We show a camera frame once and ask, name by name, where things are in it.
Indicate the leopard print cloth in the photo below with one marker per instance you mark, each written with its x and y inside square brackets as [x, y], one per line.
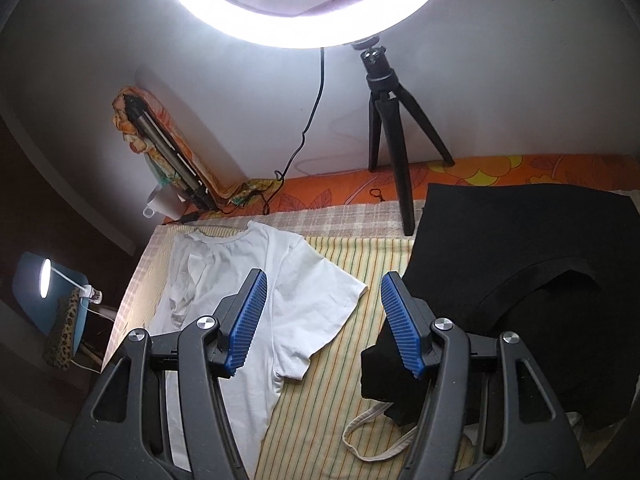
[62, 330]

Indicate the black mini tripod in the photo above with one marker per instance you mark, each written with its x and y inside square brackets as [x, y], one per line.
[382, 110]

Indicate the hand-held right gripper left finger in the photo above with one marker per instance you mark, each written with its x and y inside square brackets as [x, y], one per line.
[250, 320]

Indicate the black t-shirt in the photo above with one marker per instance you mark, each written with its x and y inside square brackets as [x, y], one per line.
[500, 240]

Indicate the white tote bag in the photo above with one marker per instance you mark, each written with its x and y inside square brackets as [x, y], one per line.
[367, 412]

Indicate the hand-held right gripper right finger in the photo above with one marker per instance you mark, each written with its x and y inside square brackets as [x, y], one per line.
[400, 320]

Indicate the blue chair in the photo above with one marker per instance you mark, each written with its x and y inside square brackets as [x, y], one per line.
[27, 300]

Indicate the white t-shirt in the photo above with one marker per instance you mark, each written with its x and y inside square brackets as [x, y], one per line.
[300, 280]

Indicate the folded black light stand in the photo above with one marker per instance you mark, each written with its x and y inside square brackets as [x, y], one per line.
[165, 150]

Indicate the yellow striped bed sheet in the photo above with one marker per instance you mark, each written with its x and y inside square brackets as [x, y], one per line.
[340, 360]

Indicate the white clip desk lamp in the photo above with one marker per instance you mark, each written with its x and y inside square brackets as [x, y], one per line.
[45, 275]

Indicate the white cup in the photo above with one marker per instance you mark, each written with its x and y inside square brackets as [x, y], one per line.
[167, 202]

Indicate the orange floral bed sheet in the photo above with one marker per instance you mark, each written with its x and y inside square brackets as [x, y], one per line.
[500, 170]

